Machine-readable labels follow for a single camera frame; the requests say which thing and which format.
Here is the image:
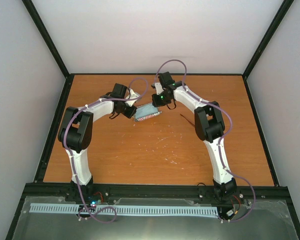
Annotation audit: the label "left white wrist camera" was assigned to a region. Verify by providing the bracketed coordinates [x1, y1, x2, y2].
[125, 88, 141, 107]

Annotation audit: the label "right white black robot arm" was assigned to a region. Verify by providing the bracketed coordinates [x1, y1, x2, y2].
[152, 72, 237, 202]

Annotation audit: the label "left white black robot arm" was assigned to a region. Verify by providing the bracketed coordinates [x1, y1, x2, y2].
[57, 83, 142, 202]

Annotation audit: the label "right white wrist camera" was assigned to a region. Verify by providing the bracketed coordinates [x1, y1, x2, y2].
[151, 82, 164, 95]

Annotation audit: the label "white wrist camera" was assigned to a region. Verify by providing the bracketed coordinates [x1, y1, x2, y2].
[151, 82, 164, 95]
[125, 88, 141, 107]

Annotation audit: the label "light blue slotted cable duct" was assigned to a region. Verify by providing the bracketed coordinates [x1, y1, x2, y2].
[29, 203, 218, 218]

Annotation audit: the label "black aluminium frame rail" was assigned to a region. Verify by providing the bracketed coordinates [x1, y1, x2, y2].
[22, 183, 291, 201]

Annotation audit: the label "light blue square mat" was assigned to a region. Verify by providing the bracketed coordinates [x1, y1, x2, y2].
[135, 103, 158, 119]

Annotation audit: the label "american flag glasses case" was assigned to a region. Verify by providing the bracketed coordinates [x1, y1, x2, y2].
[133, 103, 162, 122]

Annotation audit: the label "brown sunglasses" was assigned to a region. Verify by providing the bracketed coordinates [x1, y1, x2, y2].
[179, 113, 195, 127]

